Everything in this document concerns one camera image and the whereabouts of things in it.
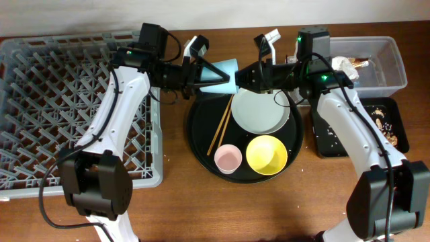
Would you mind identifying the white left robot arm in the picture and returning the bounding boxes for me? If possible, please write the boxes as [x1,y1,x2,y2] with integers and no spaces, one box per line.
[53,23,238,241]

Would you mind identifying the yellow bowl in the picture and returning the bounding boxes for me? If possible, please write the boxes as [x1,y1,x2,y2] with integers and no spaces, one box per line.
[245,135,288,175]

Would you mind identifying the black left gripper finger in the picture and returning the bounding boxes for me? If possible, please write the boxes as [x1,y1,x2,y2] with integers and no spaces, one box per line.
[194,56,230,84]
[183,86,200,100]

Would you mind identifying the pink plastic cup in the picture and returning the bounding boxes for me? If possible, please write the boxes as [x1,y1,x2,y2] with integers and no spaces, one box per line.
[214,144,243,175]

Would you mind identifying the round black tray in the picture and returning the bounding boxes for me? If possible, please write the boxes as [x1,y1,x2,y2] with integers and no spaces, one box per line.
[186,92,304,184]

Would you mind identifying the crumpled white tissue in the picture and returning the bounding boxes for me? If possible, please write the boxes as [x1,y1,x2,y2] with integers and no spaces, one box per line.
[331,56,359,81]

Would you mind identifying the rectangular black tray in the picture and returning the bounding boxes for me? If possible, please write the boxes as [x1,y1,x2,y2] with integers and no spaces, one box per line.
[312,97,409,158]

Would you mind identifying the rice and peanut shell scraps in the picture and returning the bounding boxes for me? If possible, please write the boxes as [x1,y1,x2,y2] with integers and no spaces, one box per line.
[370,106,398,147]

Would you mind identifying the grey-white plate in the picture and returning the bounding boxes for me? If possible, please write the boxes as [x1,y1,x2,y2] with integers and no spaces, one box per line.
[231,88,290,134]

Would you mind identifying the clear plastic bin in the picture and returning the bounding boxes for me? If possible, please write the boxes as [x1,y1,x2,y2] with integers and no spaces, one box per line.
[312,36,407,99]

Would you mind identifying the brown snack wrapper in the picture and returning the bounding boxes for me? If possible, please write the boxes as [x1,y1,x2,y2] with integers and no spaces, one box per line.
[348,58,369,69]

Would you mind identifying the wooden chopstick left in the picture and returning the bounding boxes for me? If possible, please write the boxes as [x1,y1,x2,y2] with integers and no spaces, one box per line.
[206,95,234,156]

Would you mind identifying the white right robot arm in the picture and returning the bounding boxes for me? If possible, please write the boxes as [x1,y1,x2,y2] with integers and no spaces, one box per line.
[235,26,429,242]

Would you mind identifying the blue plastic cup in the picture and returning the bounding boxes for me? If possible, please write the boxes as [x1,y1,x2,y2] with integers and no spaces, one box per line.
[200,58,240,95]

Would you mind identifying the wooden chopstick right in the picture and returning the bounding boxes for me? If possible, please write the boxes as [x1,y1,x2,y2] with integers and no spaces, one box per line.
[217,107,232,148]

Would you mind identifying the grey plastic dishwasher rack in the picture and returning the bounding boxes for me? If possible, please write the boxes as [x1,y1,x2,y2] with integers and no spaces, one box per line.
[0,30,164,200]

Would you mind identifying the wooden chopstick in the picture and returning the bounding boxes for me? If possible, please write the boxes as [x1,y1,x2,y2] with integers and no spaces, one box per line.
[206,95,234,156]
[217,107,232,148]

